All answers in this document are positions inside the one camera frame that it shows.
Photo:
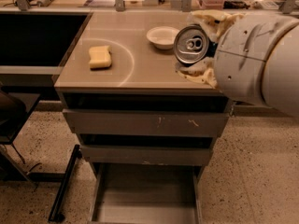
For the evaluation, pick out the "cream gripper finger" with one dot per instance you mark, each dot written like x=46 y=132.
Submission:
x=214 y=22
x=201 y=72

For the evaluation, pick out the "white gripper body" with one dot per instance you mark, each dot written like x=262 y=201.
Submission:
x=241 y=58

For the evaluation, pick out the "dark pepsi can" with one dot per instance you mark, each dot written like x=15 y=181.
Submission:
x=192 y=45

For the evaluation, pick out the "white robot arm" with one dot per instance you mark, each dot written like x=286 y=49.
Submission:
x=280 y=81

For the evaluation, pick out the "grey drawer cabinet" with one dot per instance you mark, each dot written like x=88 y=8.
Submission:
x=140 y=78

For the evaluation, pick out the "grey top drawer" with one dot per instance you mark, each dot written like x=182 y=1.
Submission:
x=148 y=123

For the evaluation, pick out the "grey middle drawer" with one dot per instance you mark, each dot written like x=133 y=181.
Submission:
x=147 y=155

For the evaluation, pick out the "open grey bottom drawer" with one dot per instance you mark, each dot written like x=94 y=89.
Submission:
x=145 y=194

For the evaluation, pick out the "white bowl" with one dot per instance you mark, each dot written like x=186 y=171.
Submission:
x=162 y=37

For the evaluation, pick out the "yellow sponge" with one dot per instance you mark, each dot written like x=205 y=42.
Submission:
x=100 y=57

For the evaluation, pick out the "dark chair at left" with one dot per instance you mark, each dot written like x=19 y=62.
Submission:
x=15 y=110

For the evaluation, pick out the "black floor stand bar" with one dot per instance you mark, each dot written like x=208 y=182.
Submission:
x=55 y=213

